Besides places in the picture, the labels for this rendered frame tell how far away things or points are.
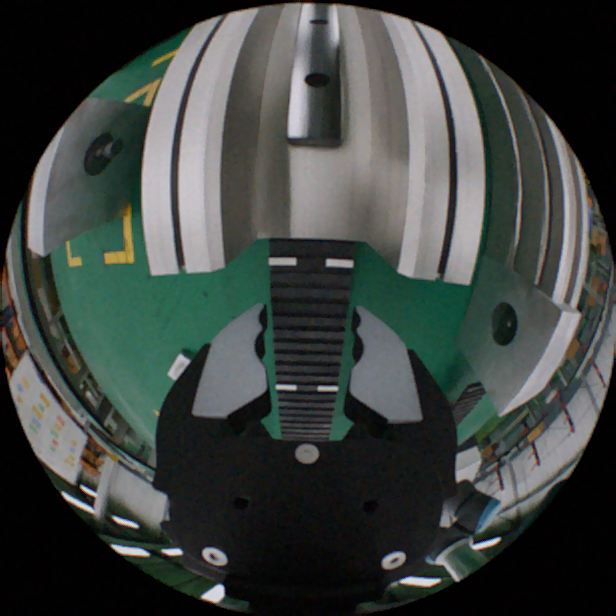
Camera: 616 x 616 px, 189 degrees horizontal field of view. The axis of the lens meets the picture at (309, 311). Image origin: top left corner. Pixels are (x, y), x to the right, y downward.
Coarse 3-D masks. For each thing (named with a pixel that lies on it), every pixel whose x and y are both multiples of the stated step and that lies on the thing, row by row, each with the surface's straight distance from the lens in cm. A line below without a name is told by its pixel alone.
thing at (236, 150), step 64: (192, 64) 8; (256, 64) 10; (320, 64) 10; (384, 64) 9; (448, 64) 9; (192, 128) 6; (256, 128) 9; (320, 128) 8; (384, 128) 8; (448, 128) 6; (192, 192) 5; (256, 192) 9; (320, 192) 9; (384, 192) 7; (448, 192) 6; (192, 256) 6; (384, 256) 7; (448, 256) 6
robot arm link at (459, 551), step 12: (456, 528) 74; (444, 540) 74; (456, 540) 72; (468, 540) 74; (432, 552) 75; (444, 552) 71; (456, 552) 70; (468, 552) 68; (444, 564) 72; (456, 564) 67; (468, 564) 65; (480, 564) 64; (456, 576) 66
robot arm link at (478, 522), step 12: (480, 492) 78; (468, 504) 75; (480, 504) 74; (492, 504) 73; (456, 516) 78; (468, 516) 74; (480, 516) 72; (492, 516) 77; (468, 528) 74; (480, 528) 74
